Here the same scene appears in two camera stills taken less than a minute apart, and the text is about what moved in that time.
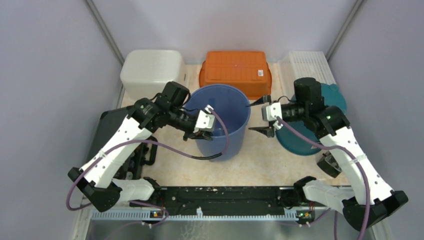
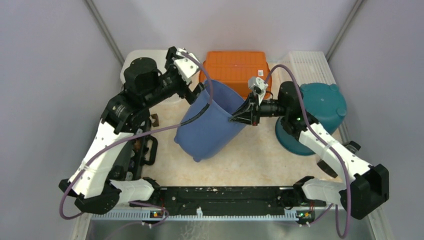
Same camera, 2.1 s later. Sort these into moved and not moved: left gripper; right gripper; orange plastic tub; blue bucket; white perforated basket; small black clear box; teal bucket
Moved: right gripper; left gripper; blue bucket
Not moved: small black clear box; teal bucket; white perforated basket; orange plastic tub
